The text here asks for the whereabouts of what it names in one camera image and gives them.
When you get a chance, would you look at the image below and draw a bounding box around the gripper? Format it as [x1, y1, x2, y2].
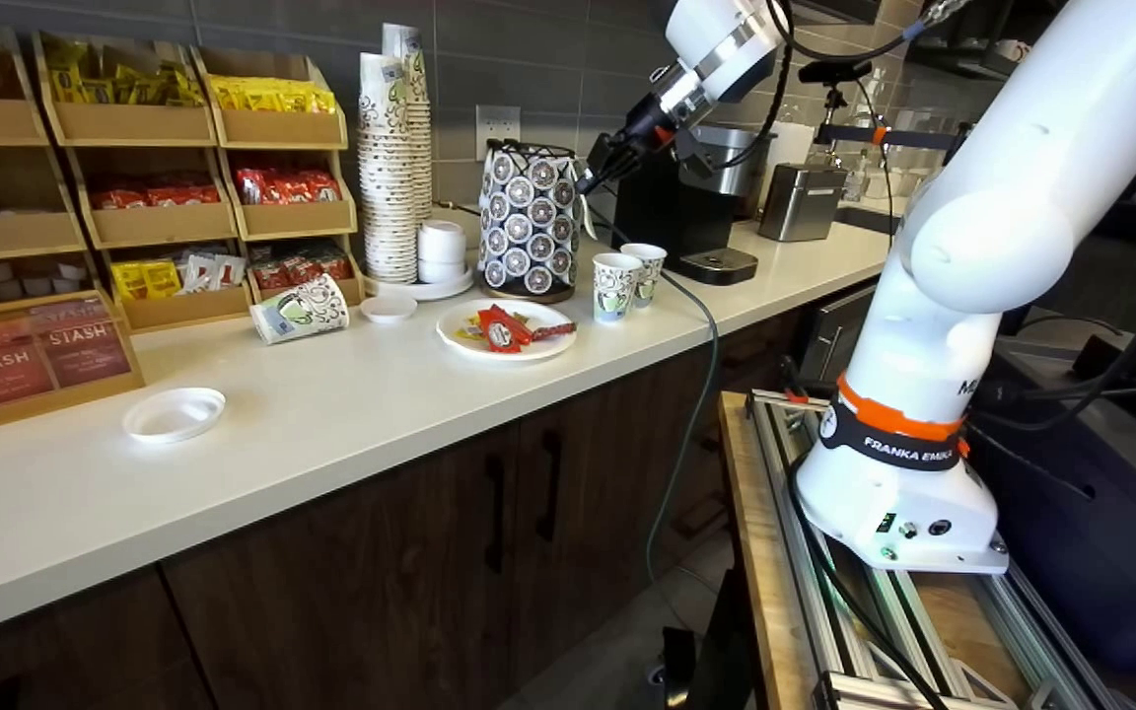
[575, 91, 677, 196]

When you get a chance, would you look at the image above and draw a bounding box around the patterned paper cup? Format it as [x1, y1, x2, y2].
[619, 243, 669, 310]
[249, 273, 351, 346]
[592, 252, 644, 325]

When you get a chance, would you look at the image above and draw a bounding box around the coffee pod carousel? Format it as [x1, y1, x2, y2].
[477, 139, 586, 304]

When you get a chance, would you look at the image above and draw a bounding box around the black coffee machine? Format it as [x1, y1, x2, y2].
[611, 125, 777, 288]

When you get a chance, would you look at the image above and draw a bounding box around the stack of white lids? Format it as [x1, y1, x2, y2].
[417, 219, 468, 286]

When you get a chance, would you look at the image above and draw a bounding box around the white paper plate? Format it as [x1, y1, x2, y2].
[436, 298, 578, 362]

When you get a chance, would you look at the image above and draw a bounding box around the silver metal box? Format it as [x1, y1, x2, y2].
[757, 163, 849, 244]

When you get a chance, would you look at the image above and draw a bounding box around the stack of paper cups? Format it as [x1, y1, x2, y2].
[357, 23, 434, 286]

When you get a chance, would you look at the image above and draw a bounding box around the small white lid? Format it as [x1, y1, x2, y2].
[360, 295, 419, 325]

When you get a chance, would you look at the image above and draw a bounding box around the orange clamp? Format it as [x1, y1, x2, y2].
[748, 388, 833, 409]

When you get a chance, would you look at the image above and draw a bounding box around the row of red packets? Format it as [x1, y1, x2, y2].
[235, 167, 343, 206]
[251, 248, 354, 291]
[89, 179, 222, 210]

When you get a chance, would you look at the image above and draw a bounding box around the dark wooden cabinet door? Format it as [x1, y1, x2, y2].
[513, 343, 719, 683]
[162, 422, 522, 710]
[0, 566, 216, 710]

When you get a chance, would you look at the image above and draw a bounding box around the row of yellow packets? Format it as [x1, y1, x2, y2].
[110, 258, 182, 303]
[209, 76, 338, 115]
[43, 37, 206, 107]

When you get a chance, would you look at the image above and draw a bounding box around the row of white packets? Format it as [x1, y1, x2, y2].
[179, 250, 248, 295]

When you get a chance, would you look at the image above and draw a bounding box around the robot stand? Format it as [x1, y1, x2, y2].
[720, 389, 1126, 710]

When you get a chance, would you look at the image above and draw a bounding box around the wooden organizer shelf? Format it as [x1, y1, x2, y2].
[0, 24, 368, 442]

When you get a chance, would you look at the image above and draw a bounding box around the white plastic lid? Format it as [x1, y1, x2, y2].
[122, 387, 228, 445]

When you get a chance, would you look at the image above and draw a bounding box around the row of creamer cups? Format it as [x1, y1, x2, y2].
[0, 256, 89, 306]

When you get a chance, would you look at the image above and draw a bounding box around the wooden tea box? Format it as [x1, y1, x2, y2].
[0, 290, 146, 441]

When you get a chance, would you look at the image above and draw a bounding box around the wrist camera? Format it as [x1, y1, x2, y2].
[672, 126, 720, 184]

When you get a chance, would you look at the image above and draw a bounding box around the wall socket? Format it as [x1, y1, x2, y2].
[475, 105, 523, 163]

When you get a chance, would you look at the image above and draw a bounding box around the camera on mount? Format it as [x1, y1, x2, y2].
[798, 58, 968, 171]

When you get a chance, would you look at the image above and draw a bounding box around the green cable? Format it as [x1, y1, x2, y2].
[643, 268, 724, 593]

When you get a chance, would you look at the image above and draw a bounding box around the black door handle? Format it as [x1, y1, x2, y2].
[484, 453, 508, 575]
[536, 428, 565, 543]

